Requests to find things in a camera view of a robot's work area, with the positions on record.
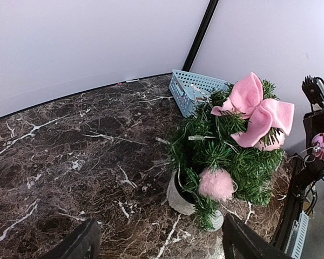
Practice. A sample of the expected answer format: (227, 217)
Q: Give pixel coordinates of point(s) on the pink fabric bow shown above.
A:
(247, 99)

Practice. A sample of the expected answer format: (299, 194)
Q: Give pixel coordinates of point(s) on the black front rail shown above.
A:
(291, 209)

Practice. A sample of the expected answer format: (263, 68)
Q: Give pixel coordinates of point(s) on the small green christmas tree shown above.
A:
(204, 141)

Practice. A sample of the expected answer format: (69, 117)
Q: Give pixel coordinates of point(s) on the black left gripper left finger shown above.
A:
(86, 237)

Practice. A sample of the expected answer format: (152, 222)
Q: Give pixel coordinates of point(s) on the white tree pot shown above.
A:
(175, 199)

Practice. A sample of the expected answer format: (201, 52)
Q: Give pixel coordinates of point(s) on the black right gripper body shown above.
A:
(313, 124)

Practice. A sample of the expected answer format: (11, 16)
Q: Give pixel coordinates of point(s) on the pink shiny bauble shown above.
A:
(317, 145)

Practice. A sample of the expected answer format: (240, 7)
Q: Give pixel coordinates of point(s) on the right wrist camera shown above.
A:
(313, 88)

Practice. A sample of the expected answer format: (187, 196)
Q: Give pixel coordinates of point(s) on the blue plastic basket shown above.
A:
(191, 89)

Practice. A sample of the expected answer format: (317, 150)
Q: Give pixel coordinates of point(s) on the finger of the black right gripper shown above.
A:
(312, 172)

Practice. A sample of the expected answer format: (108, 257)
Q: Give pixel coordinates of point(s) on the right black frame post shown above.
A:
(205, 22)

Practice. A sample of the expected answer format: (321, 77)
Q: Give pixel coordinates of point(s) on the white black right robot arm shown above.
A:
(313, 122)

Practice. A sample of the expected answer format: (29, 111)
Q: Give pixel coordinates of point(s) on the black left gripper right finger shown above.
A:
(240, 241)

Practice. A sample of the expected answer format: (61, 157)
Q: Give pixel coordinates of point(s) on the perforated cable duct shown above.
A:
(299, 235)

